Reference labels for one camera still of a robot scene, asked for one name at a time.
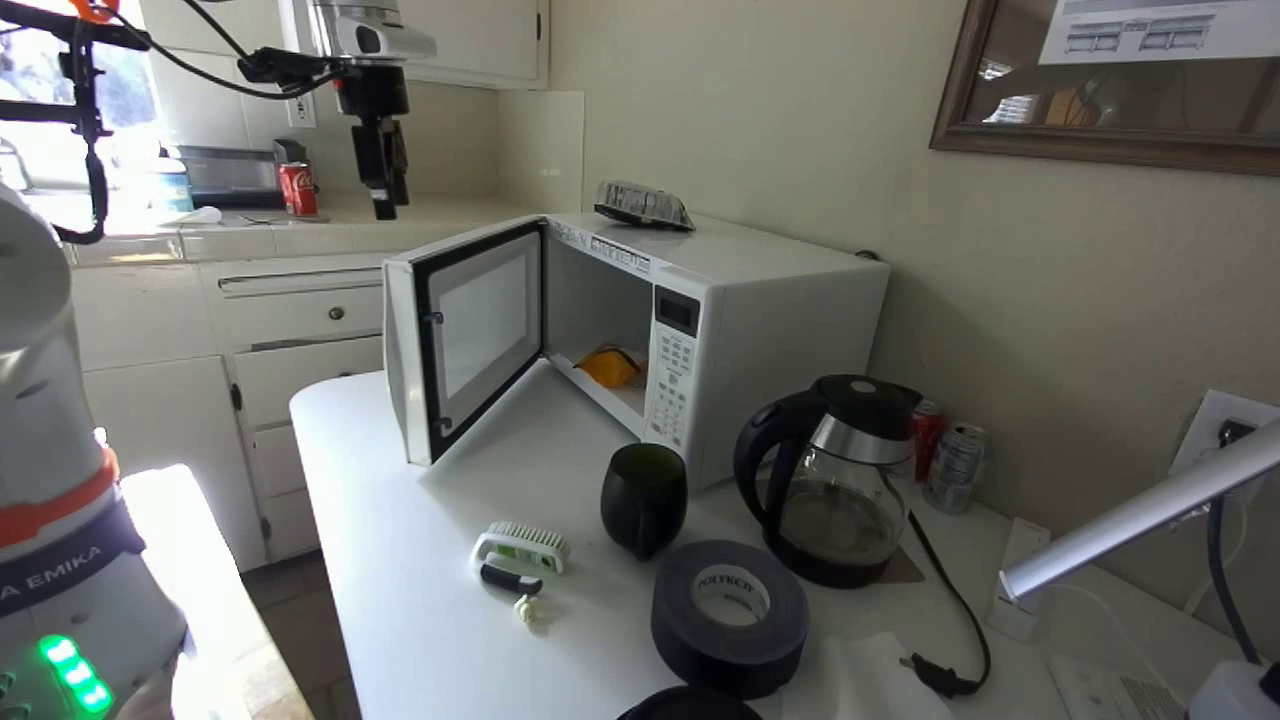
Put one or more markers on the silver metal rod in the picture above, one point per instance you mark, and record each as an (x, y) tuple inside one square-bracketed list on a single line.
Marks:
[(1130, 520)]

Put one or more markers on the glass electric kettle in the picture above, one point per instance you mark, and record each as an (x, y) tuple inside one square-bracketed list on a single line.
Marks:
[(840, 480)]

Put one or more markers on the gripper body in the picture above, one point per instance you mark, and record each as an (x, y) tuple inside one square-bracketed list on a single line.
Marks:
[(372, 92)]

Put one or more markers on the dark green cup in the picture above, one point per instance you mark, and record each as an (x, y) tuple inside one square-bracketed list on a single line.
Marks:
[(643, 500)]

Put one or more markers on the white microwave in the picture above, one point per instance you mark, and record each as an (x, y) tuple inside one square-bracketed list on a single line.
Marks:
[(770, 330)]

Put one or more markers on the yellow object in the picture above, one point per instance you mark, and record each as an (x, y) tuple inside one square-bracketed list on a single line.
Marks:
[(608, 366)]

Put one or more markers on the white wall socket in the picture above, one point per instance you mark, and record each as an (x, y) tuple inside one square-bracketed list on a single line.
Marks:
[(301, 110), (1205, 425)]

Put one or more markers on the black tape roll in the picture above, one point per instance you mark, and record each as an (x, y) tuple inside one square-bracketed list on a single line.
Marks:
[(680, 610)]

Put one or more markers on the white flat device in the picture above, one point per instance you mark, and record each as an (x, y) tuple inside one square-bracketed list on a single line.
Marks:
[(1110, 692)]

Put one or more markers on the white kitchen cabinet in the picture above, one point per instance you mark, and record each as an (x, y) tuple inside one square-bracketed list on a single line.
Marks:
[(160, 400)]

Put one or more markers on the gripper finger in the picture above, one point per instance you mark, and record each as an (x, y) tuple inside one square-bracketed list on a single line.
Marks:
[(368, 170), (398, 170)]

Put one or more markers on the small cream plastic piece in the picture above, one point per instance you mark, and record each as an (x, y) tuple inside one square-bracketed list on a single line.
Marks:
[(527, 608)]

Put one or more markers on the clear jar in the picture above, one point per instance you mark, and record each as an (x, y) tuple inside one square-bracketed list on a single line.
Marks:
[(172, 185)]

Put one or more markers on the framed wall mirror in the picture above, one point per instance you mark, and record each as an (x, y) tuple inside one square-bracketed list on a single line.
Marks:
[(1120, 110)]

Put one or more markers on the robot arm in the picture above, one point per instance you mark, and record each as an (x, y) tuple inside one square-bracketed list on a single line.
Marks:
[(50, 420)]

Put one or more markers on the green white scrub brush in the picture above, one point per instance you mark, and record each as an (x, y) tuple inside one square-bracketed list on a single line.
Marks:
[(522, 545)]

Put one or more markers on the silver metal tray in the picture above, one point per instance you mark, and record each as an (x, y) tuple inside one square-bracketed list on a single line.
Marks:
[(228, 175)]

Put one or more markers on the window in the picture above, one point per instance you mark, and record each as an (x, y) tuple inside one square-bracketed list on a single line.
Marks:
[(130, 90)]

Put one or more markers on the red soda can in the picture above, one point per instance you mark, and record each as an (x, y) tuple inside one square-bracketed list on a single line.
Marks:
[(298, 190), (926, 435)]

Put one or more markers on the clear plastic food container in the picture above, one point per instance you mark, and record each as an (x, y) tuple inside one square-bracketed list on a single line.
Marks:
[(645, 203)]

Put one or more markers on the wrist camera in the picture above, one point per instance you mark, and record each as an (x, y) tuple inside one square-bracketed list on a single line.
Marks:
[(290, 66)]

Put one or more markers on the black round object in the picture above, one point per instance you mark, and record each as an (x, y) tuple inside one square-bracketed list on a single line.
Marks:
[(690, 706)]

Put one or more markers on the white power adapter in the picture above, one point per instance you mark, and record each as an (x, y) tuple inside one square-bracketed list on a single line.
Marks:
[(1020, 560)]

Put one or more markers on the silver soda can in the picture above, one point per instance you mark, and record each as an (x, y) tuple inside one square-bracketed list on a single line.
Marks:
[(957, 468)]

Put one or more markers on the microwave door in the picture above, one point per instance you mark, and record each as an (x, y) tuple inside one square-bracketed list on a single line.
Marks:
[(408, 360)]

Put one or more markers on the white upper cabinet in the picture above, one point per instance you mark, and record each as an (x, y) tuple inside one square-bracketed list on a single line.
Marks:
[(480, 35)]

